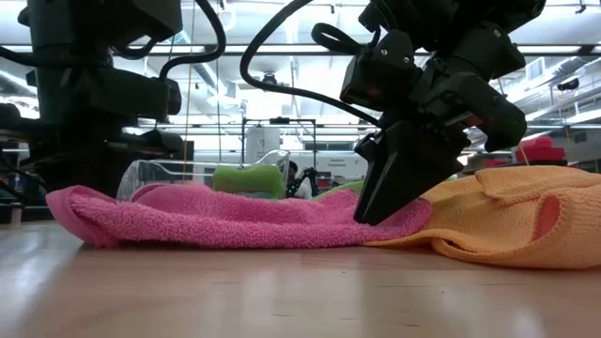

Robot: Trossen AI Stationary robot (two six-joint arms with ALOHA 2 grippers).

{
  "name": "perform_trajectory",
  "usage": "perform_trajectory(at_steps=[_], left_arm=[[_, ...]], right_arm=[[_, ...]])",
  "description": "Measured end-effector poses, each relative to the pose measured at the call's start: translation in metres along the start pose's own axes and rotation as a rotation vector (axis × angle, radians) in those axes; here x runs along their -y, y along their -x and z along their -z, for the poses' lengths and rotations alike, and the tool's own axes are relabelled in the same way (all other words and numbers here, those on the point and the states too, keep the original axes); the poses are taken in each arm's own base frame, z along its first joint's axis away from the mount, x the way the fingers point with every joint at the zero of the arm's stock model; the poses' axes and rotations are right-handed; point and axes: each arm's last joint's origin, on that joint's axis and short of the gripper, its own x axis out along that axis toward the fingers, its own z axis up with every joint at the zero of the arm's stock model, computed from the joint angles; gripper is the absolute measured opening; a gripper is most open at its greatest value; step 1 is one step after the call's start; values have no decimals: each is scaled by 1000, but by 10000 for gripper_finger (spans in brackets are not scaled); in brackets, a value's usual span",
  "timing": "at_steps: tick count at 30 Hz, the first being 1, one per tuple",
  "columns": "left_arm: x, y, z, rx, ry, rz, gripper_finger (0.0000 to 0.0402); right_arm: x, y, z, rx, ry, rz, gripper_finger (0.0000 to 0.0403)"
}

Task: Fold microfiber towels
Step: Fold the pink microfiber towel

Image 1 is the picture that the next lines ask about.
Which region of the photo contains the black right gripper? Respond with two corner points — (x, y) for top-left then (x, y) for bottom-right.
(354, 23), (528, 225)

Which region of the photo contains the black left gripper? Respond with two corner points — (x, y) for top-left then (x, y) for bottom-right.
(0, 46), (185, 198)

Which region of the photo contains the clear plastic bin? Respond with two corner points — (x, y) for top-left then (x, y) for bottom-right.
(116, 149), (291, 202)

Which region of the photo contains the orange microfiber towel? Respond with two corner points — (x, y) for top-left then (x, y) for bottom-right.
(363, 164), (601, 269)

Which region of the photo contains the pink microfiber towel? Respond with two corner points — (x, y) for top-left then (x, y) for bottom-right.
(45, 182), (433, 250)

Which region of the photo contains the green microfiber towel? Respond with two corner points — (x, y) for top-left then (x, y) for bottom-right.
(212, 162), (286, 200)
(314, 180), (366, 201)

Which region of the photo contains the person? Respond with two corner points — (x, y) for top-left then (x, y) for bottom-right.
(285, 160), (314, 201)

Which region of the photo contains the red object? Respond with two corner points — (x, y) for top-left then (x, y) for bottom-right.
(516, 135), (567, 165)

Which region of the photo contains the white pillar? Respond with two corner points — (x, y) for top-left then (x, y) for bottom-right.
(245, 126), (282, 163)

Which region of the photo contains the black overhead crossbar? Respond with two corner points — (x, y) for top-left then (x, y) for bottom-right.
(0, 43), (601, 57)

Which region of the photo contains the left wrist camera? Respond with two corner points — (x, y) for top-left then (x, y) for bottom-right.
(27, 68), (183, 123)

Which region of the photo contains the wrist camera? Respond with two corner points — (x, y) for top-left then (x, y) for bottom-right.
(340, 30), (424, 113)
(27, 68), (183, 123)

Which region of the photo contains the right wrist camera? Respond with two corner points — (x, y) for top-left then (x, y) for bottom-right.
(340, 30), (424, 113)

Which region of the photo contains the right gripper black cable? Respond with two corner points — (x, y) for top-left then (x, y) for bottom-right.
(239, 0), (380, 127)

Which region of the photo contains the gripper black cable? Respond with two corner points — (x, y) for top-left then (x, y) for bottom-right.
(110, 0), (228, 82)
(239, 0), (380, 127)

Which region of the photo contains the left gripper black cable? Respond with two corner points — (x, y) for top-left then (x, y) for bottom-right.
(110, 0), (228, 82)

